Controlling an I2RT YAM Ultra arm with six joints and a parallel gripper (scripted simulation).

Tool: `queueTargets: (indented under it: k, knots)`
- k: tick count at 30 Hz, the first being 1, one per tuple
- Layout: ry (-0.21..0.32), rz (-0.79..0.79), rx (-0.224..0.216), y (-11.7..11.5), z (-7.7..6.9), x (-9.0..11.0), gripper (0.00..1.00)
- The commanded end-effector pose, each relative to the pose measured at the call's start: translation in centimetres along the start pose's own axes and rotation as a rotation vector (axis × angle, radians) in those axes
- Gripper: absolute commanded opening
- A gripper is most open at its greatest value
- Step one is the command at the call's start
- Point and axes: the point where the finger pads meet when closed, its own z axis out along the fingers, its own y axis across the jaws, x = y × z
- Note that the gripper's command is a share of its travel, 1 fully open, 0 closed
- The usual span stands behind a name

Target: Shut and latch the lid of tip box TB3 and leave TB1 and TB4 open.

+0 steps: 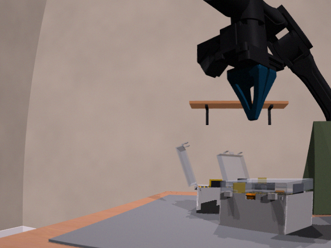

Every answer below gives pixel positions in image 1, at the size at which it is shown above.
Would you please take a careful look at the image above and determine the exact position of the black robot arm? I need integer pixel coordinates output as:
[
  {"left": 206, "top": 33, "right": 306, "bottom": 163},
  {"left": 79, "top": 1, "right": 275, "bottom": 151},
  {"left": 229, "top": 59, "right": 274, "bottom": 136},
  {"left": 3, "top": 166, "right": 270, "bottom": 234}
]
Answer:
[{"left": 197, "top": 0, "right": 331, "bottom": 121}]

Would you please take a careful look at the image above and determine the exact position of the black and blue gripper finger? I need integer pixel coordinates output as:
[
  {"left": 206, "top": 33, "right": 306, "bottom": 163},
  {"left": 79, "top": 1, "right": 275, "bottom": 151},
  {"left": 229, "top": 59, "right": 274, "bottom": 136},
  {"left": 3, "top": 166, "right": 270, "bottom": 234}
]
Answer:
[
  {"left": 242, "top": 69, "right": 277, "bottom": 120},
  {"left": 227, "top": 65, "right": 268, "bottom": 120}
]

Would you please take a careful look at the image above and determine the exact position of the grey flat mat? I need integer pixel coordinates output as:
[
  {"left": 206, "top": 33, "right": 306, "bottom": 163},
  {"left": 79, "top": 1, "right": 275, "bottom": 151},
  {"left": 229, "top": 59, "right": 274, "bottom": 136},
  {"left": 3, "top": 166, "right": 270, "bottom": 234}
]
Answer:
[{"left": 49, "top": 195, "right": 331, "bottom": 248}]

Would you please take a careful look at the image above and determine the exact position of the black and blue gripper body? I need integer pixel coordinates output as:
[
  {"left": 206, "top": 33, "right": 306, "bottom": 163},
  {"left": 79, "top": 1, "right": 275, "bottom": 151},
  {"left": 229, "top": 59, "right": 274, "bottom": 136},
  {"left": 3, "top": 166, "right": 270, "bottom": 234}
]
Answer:
[{"left": 215, "top": 20, "right": 284, "bottom": 74}]

